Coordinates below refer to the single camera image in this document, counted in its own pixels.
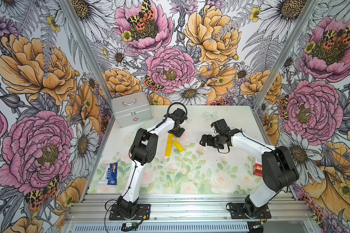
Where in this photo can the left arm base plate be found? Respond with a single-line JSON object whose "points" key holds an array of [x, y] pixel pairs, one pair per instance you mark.
{"points": [[139, 212]]}

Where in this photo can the silver metal case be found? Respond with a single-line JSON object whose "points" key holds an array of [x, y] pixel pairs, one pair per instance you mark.
{"points": [[131, 109]]}

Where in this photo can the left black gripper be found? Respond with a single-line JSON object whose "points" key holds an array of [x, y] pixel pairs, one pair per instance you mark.
{"points": [[177, 134]]}

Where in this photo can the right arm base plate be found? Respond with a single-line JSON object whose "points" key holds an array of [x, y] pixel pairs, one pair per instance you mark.
{"points": [[247, 211]]}

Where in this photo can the small green circuit board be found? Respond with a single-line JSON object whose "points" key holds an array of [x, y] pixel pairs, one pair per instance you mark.
{"points": [[130, 226]]}

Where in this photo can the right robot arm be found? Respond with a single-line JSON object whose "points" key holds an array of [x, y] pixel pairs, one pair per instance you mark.
{"points": [[278, 167]]}

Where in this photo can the blue tissue packet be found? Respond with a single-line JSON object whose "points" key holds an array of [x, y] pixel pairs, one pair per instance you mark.
{"points": [[111, 174]]}

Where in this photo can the red bandage box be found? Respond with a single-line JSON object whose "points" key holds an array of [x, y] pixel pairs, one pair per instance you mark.
{"points": [[257, 170]]}

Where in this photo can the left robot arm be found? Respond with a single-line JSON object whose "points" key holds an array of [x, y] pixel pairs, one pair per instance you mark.
{"points": [[142, 152]]}

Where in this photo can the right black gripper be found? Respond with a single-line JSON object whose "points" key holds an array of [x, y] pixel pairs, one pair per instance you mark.
{"points": [[203, 140]]}

